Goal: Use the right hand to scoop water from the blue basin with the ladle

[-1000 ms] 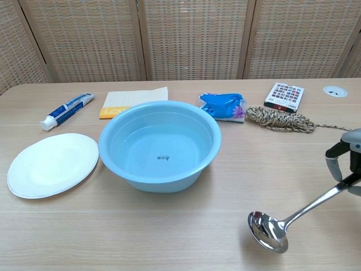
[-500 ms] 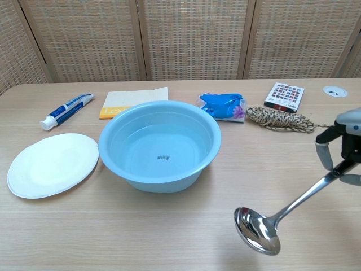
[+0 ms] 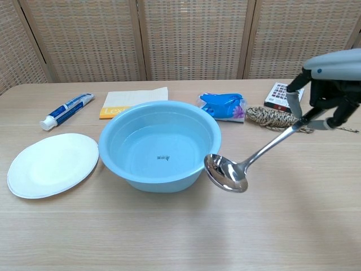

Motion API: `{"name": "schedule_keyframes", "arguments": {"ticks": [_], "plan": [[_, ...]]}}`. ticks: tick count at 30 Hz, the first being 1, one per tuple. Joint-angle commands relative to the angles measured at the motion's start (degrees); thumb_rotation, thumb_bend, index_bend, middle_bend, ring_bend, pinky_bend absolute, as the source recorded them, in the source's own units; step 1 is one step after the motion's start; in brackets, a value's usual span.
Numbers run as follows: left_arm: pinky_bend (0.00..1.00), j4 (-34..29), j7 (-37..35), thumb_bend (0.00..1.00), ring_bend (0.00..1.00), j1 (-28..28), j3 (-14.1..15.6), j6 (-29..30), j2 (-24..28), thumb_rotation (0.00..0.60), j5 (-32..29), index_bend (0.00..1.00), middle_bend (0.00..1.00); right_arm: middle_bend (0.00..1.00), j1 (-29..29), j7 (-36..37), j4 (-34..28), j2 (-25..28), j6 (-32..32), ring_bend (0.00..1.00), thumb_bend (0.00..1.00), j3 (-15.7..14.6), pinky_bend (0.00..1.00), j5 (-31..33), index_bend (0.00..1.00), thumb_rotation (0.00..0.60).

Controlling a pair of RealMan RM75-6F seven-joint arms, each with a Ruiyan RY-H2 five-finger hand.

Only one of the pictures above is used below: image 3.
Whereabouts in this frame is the black box with colourful squares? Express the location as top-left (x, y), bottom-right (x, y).
top-left (263, 82), bottom-right (306, 113)

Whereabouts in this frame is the yellow and white notepad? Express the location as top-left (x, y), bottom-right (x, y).
top-left (99, 86), bottom-right (170, 120)

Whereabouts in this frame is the blue and white toothpaste tube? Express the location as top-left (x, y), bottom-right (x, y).
top-left (39, 93), bottom-right (95, 131)

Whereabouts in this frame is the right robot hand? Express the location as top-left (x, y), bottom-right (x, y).
top-left (285, 48), bottom-right (361, 130)

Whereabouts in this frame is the light blue plastic basin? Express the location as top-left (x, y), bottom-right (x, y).
top-left (98, 100), bottom-right (222, 194)

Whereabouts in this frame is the woven rattan folding screen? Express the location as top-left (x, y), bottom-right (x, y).
top-left (0, 0), bottom-right (361, 97)

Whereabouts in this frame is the braided beige black rope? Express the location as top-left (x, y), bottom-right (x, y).
top-left (246, 106), bottom-right (360, 134)

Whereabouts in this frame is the blue floral tissue pack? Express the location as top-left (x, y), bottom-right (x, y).
top-left (197, 91), bottom-right (249, 124)

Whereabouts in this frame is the white paper plate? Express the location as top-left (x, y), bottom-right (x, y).
top-left (7, 133), bottom-right (100, 200)

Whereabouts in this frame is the metal ladle with black handle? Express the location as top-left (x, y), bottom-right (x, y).
top-left (204, 108), bottom-right (329, 194)

